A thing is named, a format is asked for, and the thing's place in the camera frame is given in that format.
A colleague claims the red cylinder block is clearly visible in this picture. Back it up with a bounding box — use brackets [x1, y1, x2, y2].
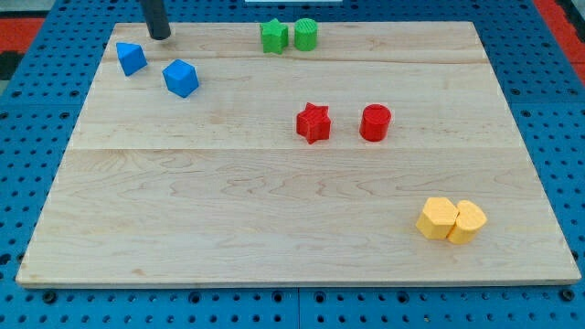
[359, 103, 392, 142]

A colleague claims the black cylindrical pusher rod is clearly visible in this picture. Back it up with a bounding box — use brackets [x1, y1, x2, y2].
[140, 0, 171, 40]

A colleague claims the green cylinder block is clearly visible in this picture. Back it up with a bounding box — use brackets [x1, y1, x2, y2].
[294, 18, 318, 51]

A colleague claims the blue triangle block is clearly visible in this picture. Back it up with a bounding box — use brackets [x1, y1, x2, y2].
[116, 42, 147, 77]

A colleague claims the light wooden board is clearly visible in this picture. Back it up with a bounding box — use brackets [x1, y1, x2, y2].
[16, 21, 580, 289]

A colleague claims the yellow pentagon block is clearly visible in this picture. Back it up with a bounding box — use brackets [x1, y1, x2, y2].
[415, 197, 459, 239]

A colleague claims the red star block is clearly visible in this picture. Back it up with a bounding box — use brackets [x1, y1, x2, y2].
[296, 102, 332, 144]

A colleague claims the green star block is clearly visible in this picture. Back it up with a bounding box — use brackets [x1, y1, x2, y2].
[260, 18, 289, 55]

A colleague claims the blue cube block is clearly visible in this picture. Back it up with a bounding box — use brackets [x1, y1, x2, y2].
[163, 59, 199, 98]

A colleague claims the yellow heart block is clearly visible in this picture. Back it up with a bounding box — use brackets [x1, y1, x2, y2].
[447, 200, 487, 244]

